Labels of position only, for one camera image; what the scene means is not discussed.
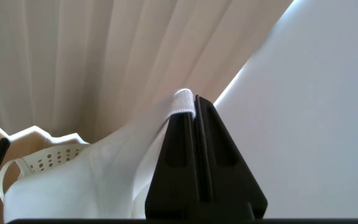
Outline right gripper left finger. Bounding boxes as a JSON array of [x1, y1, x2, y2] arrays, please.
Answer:
[[144, 112, 207, 218]]

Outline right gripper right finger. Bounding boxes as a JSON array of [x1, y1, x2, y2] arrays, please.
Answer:
[[196, 95, 269, 218]]

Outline white garment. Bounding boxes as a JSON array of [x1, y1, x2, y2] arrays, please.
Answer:
[[3, 88, 197, 218]]

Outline white laundry basket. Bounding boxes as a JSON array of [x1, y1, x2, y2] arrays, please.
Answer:
[[0, 142, 90, 203]]

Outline beige curtain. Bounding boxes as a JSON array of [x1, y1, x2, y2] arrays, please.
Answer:
[[0, 0, 295, 144]]

